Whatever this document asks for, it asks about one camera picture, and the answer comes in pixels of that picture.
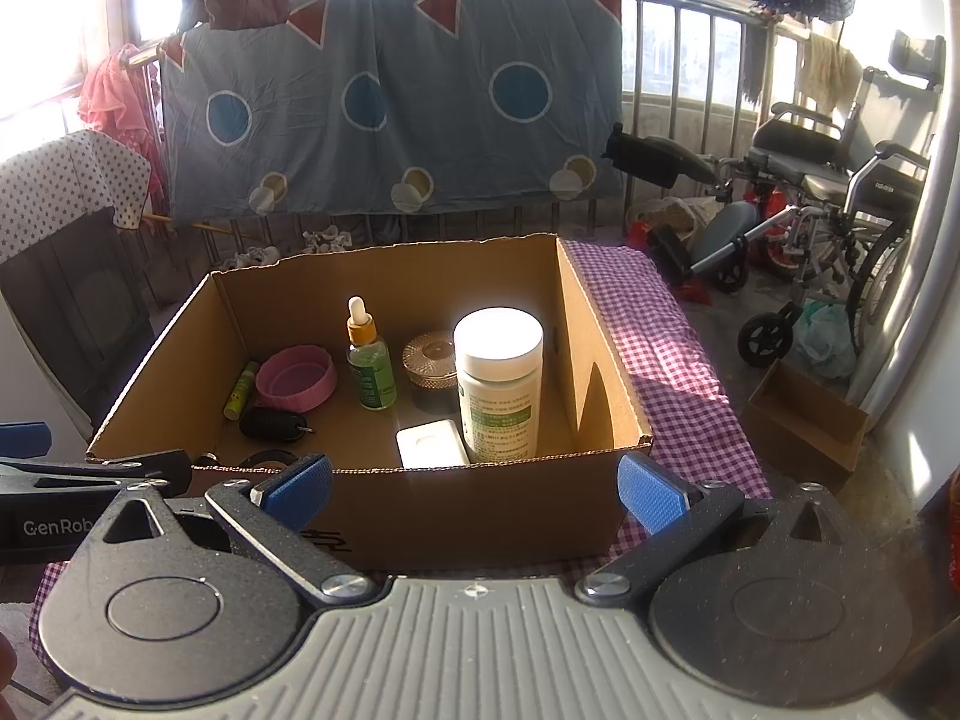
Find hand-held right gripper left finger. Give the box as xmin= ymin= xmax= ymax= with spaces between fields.
xmin=67 ymin=454 xmax=376 ymax=605

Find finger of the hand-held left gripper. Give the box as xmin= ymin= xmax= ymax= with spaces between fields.
xmin=0 ymin=450 xmax=192 ymax=497
xmin=0 ymin=424 xmax=52 ymax=460

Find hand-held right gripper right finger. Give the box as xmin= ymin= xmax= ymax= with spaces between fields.
xmin=583 ymin=452 xmax=852 ymax=605

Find black key fob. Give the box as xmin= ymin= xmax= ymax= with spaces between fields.
xmin=238 ymin=407 xmax=317 ymax=442

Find pink silicone bowl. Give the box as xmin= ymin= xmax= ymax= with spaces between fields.
xmin=255 ymin=345 xmax=337 ymax=413

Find green lip balm tube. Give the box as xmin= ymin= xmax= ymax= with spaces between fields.
xmin=223 ymin=360 xmax=261 ymax=421

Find green dropper bottle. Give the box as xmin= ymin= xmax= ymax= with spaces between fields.
xmin=345 ymin=297 xmax=397 ymax=412

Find white plastic case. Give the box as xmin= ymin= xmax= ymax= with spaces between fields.
xmin=395 ymin=418 xmax=470 ymax=468

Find brown cardboard box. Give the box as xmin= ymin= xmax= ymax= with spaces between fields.
xmin=85 ymin=232 xmax=653 ymax=571

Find white pill bottle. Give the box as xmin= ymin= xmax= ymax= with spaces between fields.
xmin=452 ymin=307 xmax=545 ymax=464

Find rose gold jar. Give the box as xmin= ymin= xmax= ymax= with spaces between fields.
xmin=402 ymin=330 xmax=458 ymax=392

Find dark grey cabinet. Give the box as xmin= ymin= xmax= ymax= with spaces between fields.
xmin=0 ymin=210 xmax=158 ymax=421

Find small cardboard box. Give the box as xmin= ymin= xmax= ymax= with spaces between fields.
xmin=742 ymin=358 xmax=871 ymax=494

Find green plastic bag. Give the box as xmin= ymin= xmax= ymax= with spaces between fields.
xmin=793 ymin=300 xmax=857 ymax=380

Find black footrest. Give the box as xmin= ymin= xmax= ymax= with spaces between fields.
xmin=649 ymin=227 xmax=713 ymax=306

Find white star print cloth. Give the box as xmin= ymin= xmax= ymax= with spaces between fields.
xmin=0 ymin=129 xmax=152 ymax=263

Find yellow pole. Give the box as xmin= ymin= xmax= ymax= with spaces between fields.
xmin=142 ymin=211 xmax=226 ymax=235

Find beige sack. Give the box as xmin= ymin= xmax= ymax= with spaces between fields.
xmin=628 ymin=197 xmax=721 ymax=241

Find pink hanging clothes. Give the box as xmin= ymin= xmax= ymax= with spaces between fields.
xmin=77 ymin=45 xmax=170 ymax=211

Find blue patterned blanket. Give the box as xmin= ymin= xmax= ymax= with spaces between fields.
xmin=161 ymin=0 xmax=627 ymax=220

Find black seat wheelchair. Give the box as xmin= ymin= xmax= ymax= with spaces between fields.
xmin=746 ymin=30 xmax=946 ymax=203

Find metal window railing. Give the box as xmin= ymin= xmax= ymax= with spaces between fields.
xmin=120 ymin=0 xmax=848 ymax=293

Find grey hanging cloth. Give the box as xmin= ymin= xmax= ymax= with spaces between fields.
xmin=742 ymin=22 xmax=777 ymax=102

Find beige hanging towel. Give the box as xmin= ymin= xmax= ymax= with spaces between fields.
xmin=797 ymin=34 xmax=863 ymax=117

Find silver frame wheelchair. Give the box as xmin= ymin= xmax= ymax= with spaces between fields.
xmin=690 ymin=139 xmax=935 ymax=370

